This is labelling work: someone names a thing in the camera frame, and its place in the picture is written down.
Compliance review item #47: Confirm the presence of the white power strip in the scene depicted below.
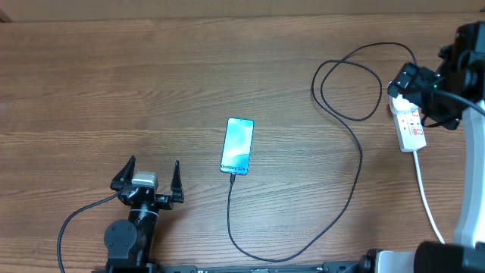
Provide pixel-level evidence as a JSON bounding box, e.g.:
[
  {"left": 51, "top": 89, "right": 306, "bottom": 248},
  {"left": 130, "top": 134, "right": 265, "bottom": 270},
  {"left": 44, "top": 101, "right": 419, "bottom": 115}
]
[{"left": 391, "top": 110, "right": 427, "bottom": 152}]

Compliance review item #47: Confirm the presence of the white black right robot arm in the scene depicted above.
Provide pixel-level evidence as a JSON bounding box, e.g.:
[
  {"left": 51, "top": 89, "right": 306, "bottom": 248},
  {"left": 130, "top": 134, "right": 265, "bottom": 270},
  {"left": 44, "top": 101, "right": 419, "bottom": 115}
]
[{"left": 346, "top": 20, "right": 484, "bottom": 272}]

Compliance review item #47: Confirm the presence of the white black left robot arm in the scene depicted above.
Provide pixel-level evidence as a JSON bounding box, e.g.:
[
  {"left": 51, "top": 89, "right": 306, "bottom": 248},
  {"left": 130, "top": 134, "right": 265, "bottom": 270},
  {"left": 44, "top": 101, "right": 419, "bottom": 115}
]
[{"left": 104, "top": 156, "right": 184, "bottom": 272}]

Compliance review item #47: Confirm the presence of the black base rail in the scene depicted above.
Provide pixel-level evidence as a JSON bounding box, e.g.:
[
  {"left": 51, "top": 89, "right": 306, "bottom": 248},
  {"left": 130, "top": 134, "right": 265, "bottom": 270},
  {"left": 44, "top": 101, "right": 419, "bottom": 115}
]
[{"left": 90, "top": 259, "right": 365, "bottom": 273}]

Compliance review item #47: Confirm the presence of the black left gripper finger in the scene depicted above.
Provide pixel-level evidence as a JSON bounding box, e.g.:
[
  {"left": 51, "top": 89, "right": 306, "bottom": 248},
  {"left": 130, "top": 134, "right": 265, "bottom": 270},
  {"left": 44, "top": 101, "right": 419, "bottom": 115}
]
[
  {"left": 171, "top": 160, "right": 184, "bottom": 203},
  {"left": 110, "top": 155, "right": 136, "bottom": 191}
]

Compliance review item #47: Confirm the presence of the white power strip cord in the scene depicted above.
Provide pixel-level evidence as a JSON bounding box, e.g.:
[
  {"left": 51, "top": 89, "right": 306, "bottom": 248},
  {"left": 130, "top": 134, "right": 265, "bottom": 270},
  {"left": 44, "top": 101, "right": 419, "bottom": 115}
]
[{"left": 411, "top": 149, "right": 446, "bottom": 245}]

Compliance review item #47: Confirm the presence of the black USB charging cable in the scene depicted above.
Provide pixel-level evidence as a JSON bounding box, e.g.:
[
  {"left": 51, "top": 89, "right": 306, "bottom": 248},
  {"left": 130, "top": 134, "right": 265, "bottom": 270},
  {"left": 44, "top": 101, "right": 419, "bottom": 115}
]
[{"left": 227, "top": 42, "right": 418, "bottom": 263}]

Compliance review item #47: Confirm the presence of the white charger plug adapter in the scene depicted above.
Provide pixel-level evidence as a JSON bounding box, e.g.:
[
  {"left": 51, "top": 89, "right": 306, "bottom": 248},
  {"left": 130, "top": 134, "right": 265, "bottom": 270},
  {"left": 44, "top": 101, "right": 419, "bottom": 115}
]
[{"left": 389, "top": 94, "right": 418, "bottom": 115}]

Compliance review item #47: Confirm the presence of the blue Galaxy smartphone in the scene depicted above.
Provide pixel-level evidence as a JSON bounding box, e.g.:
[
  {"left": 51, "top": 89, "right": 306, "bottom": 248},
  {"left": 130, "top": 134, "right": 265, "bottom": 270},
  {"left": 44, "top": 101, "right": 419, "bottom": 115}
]
[{"left": 220, "top": 118, "right": 255, "bottom": 175}]

